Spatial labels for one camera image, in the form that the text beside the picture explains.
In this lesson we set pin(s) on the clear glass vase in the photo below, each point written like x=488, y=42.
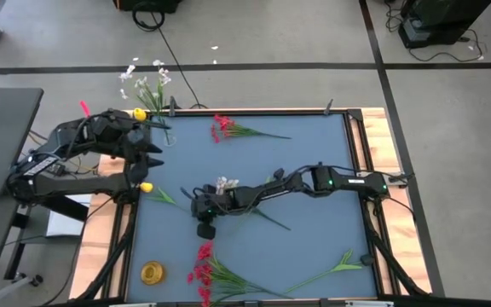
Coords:
x=169, y=138

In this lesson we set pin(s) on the yellow tulip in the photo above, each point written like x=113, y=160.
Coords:
x=146, y=187
x=140, y=114

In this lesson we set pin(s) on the black floor box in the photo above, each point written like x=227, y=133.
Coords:
x=147, y=4

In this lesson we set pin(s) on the black desk base frame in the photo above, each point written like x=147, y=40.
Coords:
x=62, y=207

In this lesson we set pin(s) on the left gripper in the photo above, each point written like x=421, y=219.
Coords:
x=136, y=147

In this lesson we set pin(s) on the white flower bunch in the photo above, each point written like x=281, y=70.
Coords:
x=224, y=183
x=157, y=99

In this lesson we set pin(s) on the black frame strut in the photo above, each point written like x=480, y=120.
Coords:
x=113, y=256
x=392, y=264

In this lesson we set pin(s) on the black table clamp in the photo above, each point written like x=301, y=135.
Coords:
x=328, y=106
x=171, y=107

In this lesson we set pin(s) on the wooden table board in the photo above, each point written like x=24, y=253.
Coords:
x=382, y=140

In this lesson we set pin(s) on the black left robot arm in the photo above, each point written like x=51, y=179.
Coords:
x=79, y=185

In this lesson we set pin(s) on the white edge bracket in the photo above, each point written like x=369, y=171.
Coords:
x=132, y=304
x=369, y=303

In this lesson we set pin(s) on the red flower bunch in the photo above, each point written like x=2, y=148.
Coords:
x=224, y=125
x=205, y=273

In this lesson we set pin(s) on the black desk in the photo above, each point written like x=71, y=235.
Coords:
x=2, y=140

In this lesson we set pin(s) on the white box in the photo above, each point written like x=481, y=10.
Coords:
x=68, y=217

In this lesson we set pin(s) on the pink tag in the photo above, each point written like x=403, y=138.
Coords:
x=84, y=108

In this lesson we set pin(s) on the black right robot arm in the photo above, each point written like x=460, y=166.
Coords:
x=348, y=182

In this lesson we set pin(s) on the black table frame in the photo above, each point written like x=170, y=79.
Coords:
x=353, y=140

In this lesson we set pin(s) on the yellow tape roll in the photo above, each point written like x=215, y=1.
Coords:
x=152, y=273

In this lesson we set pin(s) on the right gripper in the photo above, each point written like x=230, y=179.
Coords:
x=211, y=204

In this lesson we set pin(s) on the black caster wheel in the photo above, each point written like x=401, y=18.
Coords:
x=36, y=280

